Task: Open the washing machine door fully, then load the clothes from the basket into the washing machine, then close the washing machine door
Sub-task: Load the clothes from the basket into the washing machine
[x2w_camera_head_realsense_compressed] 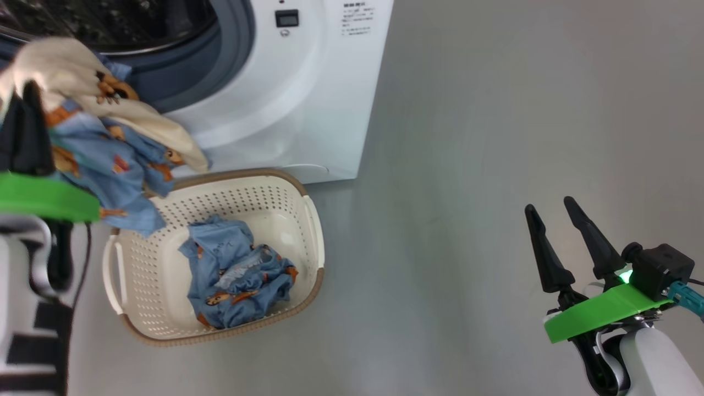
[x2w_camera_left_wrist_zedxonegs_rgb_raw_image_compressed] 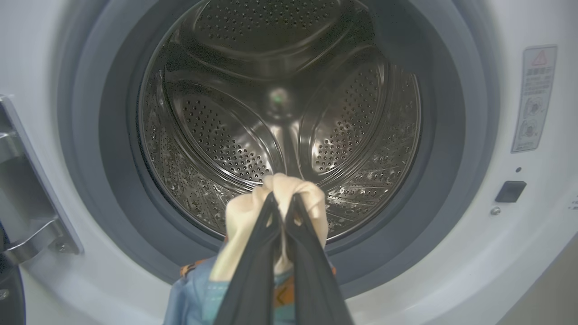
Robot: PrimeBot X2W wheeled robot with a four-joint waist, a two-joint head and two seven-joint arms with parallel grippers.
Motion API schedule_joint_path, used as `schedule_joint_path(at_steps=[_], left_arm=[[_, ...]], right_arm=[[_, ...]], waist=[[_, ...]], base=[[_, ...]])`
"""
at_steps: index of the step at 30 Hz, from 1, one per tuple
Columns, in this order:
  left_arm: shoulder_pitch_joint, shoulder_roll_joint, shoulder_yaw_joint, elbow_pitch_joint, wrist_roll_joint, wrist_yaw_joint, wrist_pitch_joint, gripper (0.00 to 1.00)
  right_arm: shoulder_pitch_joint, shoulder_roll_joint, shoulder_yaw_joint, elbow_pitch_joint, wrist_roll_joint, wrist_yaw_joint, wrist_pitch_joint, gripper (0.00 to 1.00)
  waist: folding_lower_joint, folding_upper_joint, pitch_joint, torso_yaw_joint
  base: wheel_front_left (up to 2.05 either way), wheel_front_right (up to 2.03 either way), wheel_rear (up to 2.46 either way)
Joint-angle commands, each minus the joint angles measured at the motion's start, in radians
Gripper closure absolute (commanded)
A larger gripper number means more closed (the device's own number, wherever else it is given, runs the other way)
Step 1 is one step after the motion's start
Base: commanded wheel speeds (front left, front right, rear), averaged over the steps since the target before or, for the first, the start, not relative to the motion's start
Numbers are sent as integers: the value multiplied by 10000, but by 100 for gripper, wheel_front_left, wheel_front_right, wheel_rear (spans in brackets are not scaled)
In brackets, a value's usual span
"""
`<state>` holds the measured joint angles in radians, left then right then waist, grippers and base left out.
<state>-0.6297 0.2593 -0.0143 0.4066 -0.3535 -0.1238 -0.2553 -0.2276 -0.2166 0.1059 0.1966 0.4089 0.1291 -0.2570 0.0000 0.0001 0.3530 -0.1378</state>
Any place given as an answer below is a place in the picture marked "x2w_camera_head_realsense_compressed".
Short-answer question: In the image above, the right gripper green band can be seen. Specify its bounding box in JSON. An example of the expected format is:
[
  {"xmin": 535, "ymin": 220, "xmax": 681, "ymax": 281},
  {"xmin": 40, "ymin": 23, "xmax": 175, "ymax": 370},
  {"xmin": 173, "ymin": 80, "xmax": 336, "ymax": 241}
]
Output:
[{"xmin": 524, "ymin": 196, "xmax": 674, "ymax": 344}]

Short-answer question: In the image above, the cream cartoon print garment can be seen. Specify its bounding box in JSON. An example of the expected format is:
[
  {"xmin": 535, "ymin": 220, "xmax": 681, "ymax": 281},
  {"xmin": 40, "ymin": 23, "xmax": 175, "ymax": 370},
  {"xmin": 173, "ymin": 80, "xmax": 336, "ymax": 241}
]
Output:
[{"xmin": 0, "ymin": 37, "xmax": 211, "ymax": 174}]

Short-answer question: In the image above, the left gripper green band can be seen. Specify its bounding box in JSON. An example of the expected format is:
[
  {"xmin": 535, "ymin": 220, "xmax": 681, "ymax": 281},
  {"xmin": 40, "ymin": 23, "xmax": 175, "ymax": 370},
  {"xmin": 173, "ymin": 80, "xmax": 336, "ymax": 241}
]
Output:
[{"xmin": 0, "ymin": 80, "xmax": 101, "ymax": 223}]

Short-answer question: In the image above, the white front-load washing machine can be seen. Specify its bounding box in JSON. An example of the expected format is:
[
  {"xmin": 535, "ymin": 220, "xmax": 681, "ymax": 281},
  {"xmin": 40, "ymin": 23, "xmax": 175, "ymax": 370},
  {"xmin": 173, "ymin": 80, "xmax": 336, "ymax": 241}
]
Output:
[{"xmin": 0, "ymin": 0, "xmax": 395, "ymax": 185}]

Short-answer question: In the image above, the cream perforated laundry basket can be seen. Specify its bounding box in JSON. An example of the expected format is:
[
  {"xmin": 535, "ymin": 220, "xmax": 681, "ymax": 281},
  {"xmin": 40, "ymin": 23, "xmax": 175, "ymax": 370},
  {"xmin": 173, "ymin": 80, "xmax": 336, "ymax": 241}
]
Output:
[{"xmin": 102, "ymin": 168, "xmax": 326, "ymax": 347}]

